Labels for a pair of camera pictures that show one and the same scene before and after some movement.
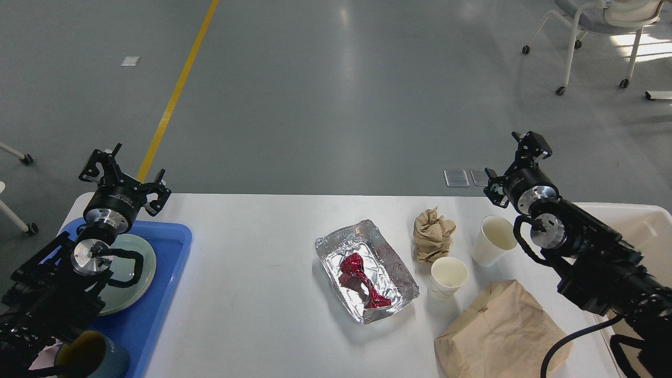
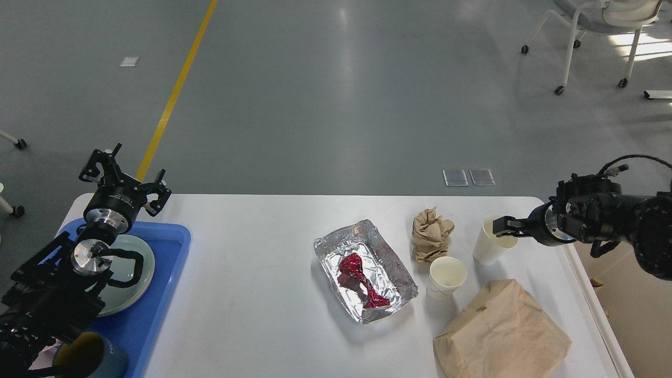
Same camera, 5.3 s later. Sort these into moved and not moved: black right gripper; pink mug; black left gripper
Moved: black right gripper
Not moved: black left gripper; pink mug
